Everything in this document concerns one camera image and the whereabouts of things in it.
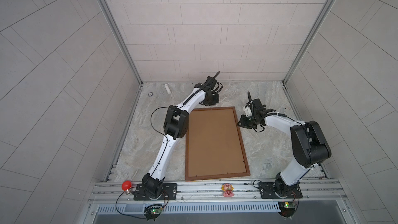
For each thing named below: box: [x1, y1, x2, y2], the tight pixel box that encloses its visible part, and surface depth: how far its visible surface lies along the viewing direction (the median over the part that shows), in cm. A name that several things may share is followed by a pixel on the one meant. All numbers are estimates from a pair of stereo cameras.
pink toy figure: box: [221, 183, 235, 198], surface depth 71 cm
